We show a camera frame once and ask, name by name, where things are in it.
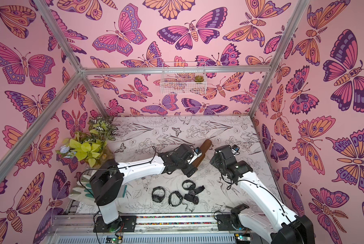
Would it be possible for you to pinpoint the wooden watch stand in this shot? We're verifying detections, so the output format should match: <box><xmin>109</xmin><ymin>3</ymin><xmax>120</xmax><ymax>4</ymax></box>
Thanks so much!
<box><xmin>192</xmin><ymin>139</ymin><xmax>212</xmax><ymax>168</ymax></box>

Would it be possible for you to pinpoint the green potted plant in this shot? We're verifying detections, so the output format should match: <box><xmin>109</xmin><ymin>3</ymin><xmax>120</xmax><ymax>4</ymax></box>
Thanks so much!
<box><xmin>56</xmin><ymin>116</ymin><xmax>118</xmax><ymax>172</ymax></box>

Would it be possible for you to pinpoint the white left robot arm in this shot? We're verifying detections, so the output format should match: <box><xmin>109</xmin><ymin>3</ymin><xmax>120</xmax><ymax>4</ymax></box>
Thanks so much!
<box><xmin>89</xmin><ymin>144</ymin><xmax>203</xmax><ymax>225</ymax></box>

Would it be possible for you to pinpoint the small succulent plant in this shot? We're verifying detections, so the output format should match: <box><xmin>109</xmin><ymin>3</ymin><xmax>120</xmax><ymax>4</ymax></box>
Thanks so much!
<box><xmin>194</xmin><ymin>75</ymin><xmax>205</xmax><ymax>83</ymax></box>

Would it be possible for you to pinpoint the white wire basket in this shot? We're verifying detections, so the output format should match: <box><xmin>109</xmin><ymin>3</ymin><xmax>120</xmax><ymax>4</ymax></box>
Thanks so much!
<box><xmin>159</xmin><ymin>61</ymin><xmax>207</xmax><ymax>96</ymax></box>

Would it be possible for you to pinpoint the black watch with dial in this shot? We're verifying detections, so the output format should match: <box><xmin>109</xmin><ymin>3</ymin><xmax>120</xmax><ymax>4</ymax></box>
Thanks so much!
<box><xmin>189</xmin><ymin>186</ymin><xmax>205</xmax><ymax>196</ymax></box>

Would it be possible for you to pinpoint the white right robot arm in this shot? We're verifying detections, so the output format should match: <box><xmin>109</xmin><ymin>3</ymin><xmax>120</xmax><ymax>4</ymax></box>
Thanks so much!
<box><xmin>210</xmin><ymin>145</ymin><xmax>315</xmax><ymax>244</ymax></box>

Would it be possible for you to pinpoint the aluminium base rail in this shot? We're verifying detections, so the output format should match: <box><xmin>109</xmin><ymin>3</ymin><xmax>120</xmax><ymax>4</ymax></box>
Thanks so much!
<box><xmin>43</xmin><ymin>211</ymin><xmax>268</xmax><ymax>244</ymax></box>

